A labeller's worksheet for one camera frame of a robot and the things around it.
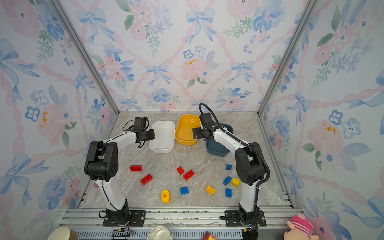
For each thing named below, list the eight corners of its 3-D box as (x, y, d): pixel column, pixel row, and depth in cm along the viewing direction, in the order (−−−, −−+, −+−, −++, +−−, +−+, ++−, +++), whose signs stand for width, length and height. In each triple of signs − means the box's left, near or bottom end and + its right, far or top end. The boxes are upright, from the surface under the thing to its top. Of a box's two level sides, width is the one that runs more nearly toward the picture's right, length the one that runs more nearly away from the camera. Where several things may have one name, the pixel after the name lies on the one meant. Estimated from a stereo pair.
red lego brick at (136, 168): (131, 171, 92) (129, 169, 89) (132, 167, 93) (130, 165, 91) (142, 171, 92) (140, 169, 90) (142, 167, 93) (141, 165, 91)
